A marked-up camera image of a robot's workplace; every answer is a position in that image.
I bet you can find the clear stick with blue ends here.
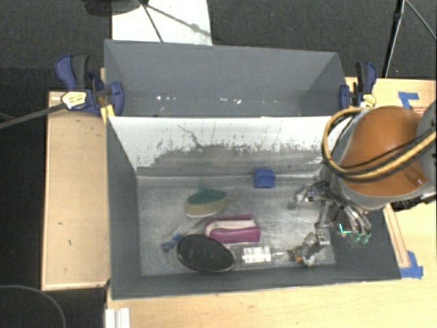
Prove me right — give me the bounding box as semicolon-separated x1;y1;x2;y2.
160;218;206;254

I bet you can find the black oval dish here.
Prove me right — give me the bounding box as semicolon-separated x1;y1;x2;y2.
175;234;237;275

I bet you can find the grey metal bin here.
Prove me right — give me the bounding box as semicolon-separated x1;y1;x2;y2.
102;38;402;300

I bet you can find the pale wood board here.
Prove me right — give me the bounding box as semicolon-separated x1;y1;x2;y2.
40;90;112;292

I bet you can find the small blue block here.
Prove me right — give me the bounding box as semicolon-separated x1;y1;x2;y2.
252;168;276;189

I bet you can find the green and yellow sponge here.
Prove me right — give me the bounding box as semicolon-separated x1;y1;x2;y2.
184;184;228;219

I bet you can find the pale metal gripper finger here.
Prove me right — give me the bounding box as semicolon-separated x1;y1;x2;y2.
287;182;324;210
288;231;331;268

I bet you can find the black cylinder on white bracket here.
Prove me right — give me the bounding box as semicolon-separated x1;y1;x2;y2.
391;195;432;213

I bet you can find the clear plastic bottle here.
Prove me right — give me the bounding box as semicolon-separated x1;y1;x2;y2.
229;245;285;266

